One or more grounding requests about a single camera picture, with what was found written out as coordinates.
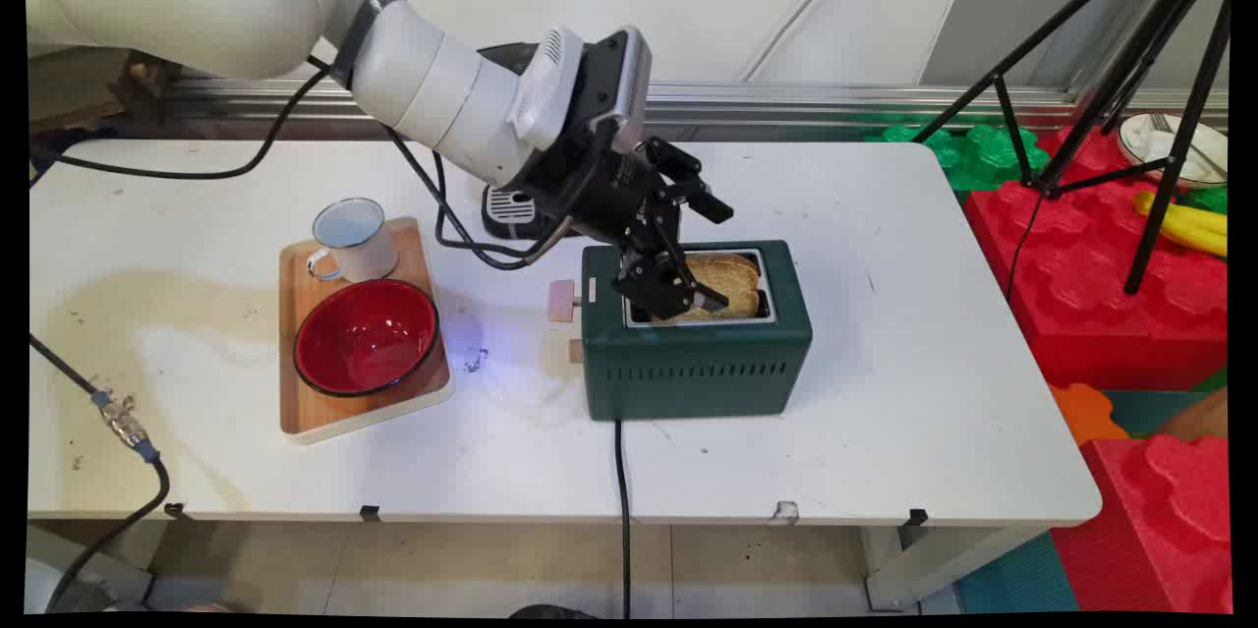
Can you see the brown wooden frame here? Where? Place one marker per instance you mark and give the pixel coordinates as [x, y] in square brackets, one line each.
[79, 92]

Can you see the black coffee machine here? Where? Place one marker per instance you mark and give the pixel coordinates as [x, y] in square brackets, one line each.
[511, 210]

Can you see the black tripod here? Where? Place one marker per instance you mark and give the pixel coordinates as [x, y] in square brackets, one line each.
[1169, 186]

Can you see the yellow toy banana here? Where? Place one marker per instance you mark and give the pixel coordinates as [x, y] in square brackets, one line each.
[1194, 230]

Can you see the white enamel mug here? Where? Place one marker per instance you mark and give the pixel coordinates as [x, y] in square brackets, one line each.
[359, 240]

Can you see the wooden serving tray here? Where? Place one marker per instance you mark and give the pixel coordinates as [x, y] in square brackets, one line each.
[314, 422]

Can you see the dark green toaster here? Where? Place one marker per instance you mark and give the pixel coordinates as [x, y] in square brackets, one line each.
[698, 363]

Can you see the white plate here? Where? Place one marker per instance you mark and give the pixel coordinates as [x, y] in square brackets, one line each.
[1145, 142]

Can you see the large red foam block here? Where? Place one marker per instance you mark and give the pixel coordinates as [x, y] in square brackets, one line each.
[1081, 314]

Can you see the pink toaster lever knob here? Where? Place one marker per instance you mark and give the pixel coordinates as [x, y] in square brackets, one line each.
[562, 301]

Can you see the small wooden toaster dial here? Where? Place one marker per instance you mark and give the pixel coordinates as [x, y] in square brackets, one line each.
[575, 351]

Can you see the toasted bread slice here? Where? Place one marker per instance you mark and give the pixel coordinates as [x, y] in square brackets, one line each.
[732, 279]

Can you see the green foam block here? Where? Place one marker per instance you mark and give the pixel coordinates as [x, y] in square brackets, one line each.
[973, 156]

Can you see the orange foam piece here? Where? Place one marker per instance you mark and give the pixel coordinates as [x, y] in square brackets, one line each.
[1086, 412]

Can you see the aluminium wall rail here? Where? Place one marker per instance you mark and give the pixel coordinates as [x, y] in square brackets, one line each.
[786, 102]

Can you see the teal foam mat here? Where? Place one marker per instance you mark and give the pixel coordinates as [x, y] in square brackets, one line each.
[1145, 410]

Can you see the red bowl with black rim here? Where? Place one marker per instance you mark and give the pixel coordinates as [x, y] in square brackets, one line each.
[366, 338]

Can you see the white table leg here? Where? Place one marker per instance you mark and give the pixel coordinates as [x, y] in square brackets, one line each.
[943, 564]

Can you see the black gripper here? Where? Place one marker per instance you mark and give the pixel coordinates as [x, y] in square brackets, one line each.
[614, 196]

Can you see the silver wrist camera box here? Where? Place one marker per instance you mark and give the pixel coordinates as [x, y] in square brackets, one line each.
[629, 83]

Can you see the silver fork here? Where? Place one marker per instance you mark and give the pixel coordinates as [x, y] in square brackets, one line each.
[1165, 125]

